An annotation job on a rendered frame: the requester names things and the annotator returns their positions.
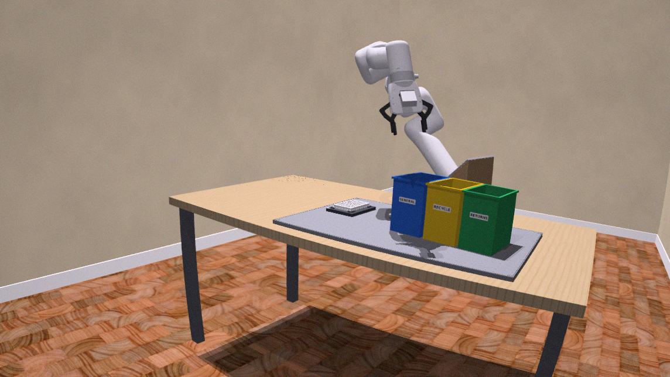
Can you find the green bin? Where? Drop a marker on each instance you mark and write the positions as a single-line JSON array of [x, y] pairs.
[[487, 218]]

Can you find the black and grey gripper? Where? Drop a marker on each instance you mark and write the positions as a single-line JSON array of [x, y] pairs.
[[396, 107]]

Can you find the yellow recycle bin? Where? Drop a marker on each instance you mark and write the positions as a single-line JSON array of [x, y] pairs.
[[443, 214]]

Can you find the blue general waste bin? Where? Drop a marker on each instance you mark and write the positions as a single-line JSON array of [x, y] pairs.
[[409, 202]]

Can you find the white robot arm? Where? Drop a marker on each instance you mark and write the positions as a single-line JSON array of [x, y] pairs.
[[393, 61]]

